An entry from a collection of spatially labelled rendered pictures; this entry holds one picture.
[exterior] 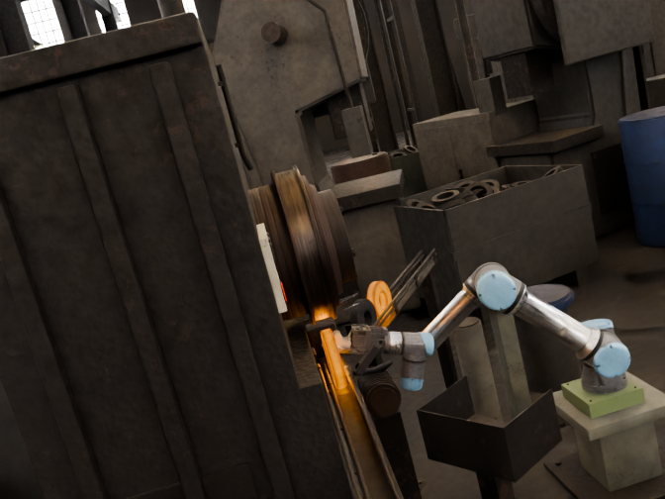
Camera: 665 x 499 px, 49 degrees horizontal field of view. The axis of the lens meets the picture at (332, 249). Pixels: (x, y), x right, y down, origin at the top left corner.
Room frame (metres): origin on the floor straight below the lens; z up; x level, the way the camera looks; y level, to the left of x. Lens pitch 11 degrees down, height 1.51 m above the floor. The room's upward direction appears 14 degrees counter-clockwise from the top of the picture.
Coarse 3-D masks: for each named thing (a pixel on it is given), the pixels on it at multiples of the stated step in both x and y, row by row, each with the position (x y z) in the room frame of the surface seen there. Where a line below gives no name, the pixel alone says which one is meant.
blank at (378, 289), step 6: (372, 282) 2.73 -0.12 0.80; (378, 282) 2.72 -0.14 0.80; (384, 282) 2.76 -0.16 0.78; (372, 288) 2.69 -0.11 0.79; (378, 288) 2.71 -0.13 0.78; (384, 288) 2.75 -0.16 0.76; (372, 294) 2.67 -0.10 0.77; (378, 294) 2.70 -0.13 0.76; (384, 294) 2.75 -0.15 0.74; (390, 294) 2.78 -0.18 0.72; (372, 300) 2.66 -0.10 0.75; (378, 300) 2.69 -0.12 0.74; (384, 300) 2.75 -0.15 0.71; (390, 300) 2.77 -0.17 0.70; (378, 306) 2.68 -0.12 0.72; (384, 306) 2.74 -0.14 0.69; (378, 312) 2.67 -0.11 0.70
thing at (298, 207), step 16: (288, 176) 2.07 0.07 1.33; (288, 192) 2.01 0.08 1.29; (304, 192) 1.98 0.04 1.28; (288, 208) 1.97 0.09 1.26; (304, 208) 1.96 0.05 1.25; (304, 224) 1.94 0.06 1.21; (304, 240) 1.93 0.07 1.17; (320, 240) 1.92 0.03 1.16; (304, 256) 1.92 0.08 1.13; (320, 256) 1.92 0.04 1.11; (304, 272) 1.92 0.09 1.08; (320, 272) 1.92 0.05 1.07; (320, 288) 1.94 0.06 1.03; (320, 304) 1.97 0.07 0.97
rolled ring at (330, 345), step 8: (328, 336) 2.11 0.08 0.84; (328, 344) 2.08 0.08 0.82; (328, 352) 2.07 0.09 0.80; (336, 352) 2.06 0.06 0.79; (328, 360) 2.20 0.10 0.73; (336, 360) 2.06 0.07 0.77; (336, 368) 2.05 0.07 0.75; (336, 376) 2.06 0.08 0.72; (344, 376) 2.06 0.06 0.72; (336, 384) 2.07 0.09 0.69; (344, 384) 2.08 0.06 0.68
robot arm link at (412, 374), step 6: (402, 360) 2.36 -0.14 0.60; (408, 360) 2.27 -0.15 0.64; (402, 366) 2.29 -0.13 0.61; (408, 366) 2.26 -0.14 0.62; (414, 366) 2.26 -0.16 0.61; (420, 366) 2.26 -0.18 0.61; (402, 372) 2.29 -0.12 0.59; (408, 372) 2.26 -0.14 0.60; (414, 372) 2.26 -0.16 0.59; (420, 372) 2.26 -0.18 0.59; (402, 378) 2.28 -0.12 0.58; (408, 378) 2.26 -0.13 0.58; (414, 378) 2.26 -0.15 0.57; (420, 378) 2.26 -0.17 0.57; (402, 384) 2.28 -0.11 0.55; (408, 384) 2.26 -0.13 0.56; (414, 384) 2.26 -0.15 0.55; (420, 384) 2.27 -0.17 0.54; (414, 390) 2.27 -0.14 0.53
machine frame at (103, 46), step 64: (0, 64) 1.59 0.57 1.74; (64, 64) 1.60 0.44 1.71; (128, 64) 1.64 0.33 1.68; (192, 64) 1.65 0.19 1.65; (0, 128) 1.62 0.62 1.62; (64, 128) 1.63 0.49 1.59; (128, 128) 1.64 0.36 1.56; (192, 128) 1.65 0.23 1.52; (0, 192) 1.60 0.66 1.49; (64, 192) 1.63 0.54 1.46; (128, 192) 1.64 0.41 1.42; (192, 192) 1.62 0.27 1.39; (0, 256) 1.59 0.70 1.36; (64, 256) 1.62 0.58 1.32; (128, 256) 1.61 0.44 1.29; (192, 256) 1.64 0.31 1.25; (256, 256) 1.66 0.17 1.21; (0, 320) 1.61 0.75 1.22; (64, 320) 1.62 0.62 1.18; (128, 320) 1.63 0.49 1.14; (192, 320) 1.64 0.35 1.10; (256, 320) 1.65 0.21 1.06; (64, 384) 1.59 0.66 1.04; (128, 384) 1.63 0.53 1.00; (192, 384) 1.64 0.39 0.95; (256, 384) 1.62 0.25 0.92; (320, 384) 1.66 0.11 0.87; (64, 448) 1.61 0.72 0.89; (128, 448) 1.62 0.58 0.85; (192, 448) 1.63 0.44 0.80; (256, 448) 1.65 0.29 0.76; (320, 448) 1.66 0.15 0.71
